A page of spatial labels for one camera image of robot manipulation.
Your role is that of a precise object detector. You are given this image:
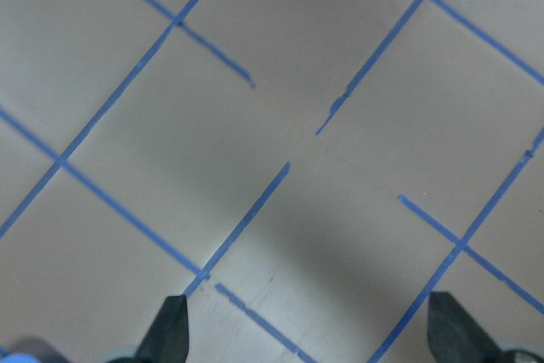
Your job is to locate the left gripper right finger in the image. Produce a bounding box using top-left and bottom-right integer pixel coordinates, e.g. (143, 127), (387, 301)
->
(427, 292), (510, 362)

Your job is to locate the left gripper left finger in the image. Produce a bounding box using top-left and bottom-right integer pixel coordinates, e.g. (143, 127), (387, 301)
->
(131, 295), (190, 363)

